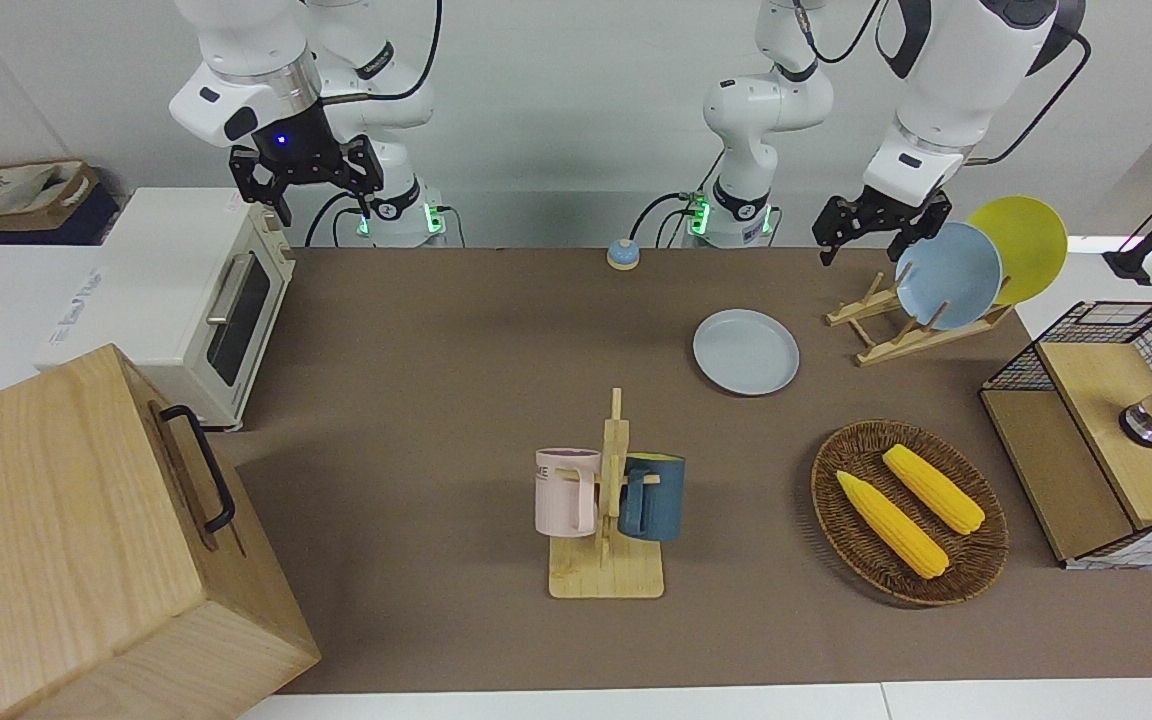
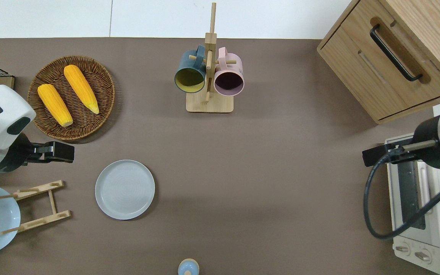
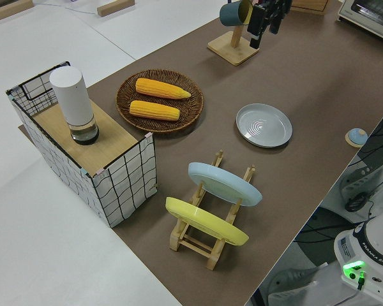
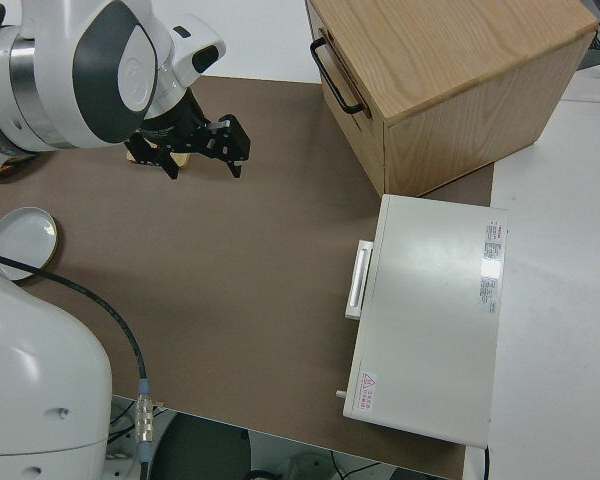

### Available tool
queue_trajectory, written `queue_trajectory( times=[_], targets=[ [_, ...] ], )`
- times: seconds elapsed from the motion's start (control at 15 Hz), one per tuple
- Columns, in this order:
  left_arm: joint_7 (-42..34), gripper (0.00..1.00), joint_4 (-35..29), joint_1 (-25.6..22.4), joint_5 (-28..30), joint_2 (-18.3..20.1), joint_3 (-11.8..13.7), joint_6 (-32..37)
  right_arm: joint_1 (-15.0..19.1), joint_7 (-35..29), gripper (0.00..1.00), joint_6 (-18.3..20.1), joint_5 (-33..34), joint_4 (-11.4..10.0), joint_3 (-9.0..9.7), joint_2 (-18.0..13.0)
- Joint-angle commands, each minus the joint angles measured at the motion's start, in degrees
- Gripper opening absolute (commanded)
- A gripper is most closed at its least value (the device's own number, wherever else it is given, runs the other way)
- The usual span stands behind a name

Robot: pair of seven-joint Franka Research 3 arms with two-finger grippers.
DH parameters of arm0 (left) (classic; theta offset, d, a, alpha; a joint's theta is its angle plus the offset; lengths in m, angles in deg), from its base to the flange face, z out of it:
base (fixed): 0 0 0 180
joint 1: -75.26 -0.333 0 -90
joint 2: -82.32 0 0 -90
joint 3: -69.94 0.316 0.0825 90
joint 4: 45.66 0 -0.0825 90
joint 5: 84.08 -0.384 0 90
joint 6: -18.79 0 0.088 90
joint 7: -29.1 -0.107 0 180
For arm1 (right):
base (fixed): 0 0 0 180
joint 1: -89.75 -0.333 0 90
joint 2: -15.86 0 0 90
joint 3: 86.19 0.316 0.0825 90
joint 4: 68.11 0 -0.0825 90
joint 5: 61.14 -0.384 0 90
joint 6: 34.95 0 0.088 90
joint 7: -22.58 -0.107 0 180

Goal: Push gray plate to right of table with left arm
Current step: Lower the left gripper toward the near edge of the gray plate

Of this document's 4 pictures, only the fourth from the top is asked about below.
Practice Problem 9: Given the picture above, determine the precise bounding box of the wooden mug rack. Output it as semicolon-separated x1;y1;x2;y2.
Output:
125;148;192;169

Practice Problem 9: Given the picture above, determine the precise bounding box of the black round pedestal base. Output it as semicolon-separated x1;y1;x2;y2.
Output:
149;412;252;480

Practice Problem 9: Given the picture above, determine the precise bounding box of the white toaster oven handle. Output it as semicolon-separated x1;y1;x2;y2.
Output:
344;239;376;321

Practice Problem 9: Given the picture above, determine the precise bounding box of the white toaster oven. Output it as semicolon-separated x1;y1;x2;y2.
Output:
335;193;510;449

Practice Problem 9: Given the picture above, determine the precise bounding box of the brown wicker basket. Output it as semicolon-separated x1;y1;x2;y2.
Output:
0;155;35;176

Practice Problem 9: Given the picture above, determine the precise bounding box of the gray round plate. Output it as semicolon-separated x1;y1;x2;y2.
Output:
0;206;61;282

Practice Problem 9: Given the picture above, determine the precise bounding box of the black metal cabinet handle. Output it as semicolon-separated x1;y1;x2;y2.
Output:
309;38;366;115

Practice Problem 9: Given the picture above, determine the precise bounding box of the brown table mat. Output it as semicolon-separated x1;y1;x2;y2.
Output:
0;74;496;480

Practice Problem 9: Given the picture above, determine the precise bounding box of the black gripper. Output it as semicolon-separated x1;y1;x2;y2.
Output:
124;94;252;181

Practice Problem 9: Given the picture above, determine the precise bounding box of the light wooden cabinet box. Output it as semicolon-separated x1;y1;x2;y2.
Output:
304;0;600;198

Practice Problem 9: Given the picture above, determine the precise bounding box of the black cable with metal connector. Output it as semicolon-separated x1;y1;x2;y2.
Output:
0;248;157;480

